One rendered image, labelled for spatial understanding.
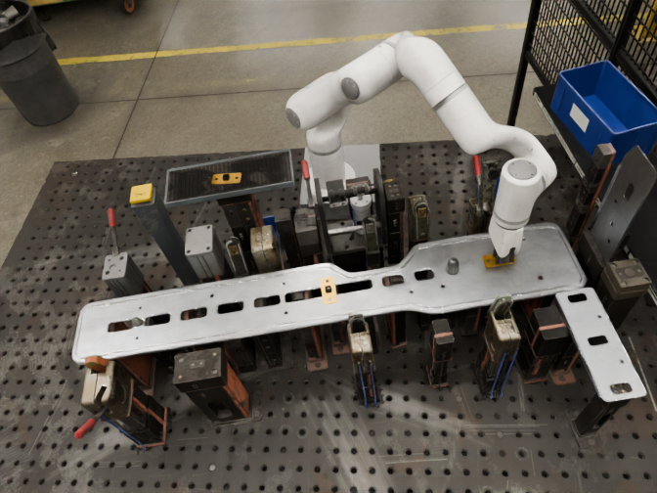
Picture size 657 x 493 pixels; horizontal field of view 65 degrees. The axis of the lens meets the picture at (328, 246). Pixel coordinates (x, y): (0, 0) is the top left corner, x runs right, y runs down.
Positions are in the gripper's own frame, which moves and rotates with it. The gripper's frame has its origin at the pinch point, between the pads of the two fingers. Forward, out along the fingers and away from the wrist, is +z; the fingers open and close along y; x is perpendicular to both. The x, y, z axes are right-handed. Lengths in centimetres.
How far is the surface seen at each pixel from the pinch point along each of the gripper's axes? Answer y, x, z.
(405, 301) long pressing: 7.4, -27.2, 3.6
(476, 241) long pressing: -7.9, -3.7, 3.5
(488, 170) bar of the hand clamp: -14.8, -0.9, -16.9
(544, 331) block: 21.0, 4.8, 5.5
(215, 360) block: 16, -77, 1
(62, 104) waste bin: -244, -215, 93
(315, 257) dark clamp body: -17, -49, 10
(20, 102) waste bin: -238, -237, 82
